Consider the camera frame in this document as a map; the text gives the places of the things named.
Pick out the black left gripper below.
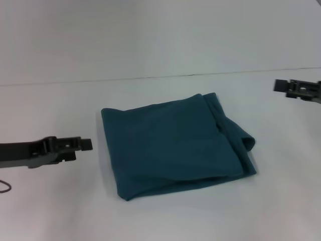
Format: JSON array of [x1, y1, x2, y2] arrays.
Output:
[[0, 136, 94, 170]]

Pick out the teal t-shirt with FREE print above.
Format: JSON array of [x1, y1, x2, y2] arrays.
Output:
[[100, 92, 258, 202]]

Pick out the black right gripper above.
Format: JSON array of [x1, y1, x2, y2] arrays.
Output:
[[273, 78, 321, 104]]

